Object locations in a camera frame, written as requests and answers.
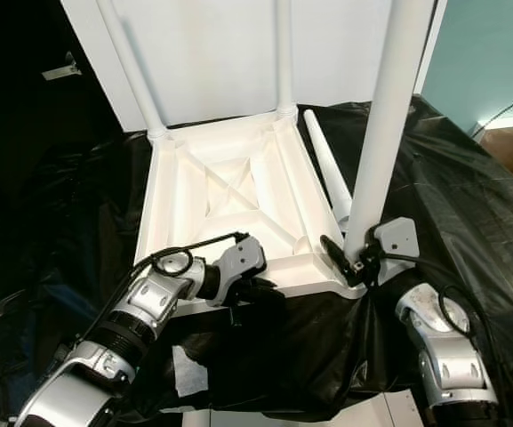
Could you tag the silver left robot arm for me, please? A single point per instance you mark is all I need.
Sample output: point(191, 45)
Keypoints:
point(149, 302)

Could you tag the white plastic table top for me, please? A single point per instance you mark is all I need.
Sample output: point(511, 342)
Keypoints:
point(176, 222)

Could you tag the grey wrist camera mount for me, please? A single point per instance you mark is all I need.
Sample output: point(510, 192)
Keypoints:
point(243, 262)
point(396, 242)

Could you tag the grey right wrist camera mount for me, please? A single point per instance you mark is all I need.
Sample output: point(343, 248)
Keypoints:
point(396, 242)

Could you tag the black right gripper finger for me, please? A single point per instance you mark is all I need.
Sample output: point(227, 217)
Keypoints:
point(338, 256)

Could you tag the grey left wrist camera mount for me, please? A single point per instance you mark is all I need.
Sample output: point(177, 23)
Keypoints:
point(243, 262)

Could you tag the black door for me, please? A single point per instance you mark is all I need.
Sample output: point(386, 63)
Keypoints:
point(25, 116)

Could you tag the black plastic table cover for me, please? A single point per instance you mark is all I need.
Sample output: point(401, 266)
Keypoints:
point(478, 222)

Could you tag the white tapered table leg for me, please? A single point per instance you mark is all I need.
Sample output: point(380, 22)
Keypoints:
point(133, 71)
point(389, 116)
point(325, 165)
point(284, 53)

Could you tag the teal glass panel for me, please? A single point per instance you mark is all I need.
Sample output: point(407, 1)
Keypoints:
point(492, 53)

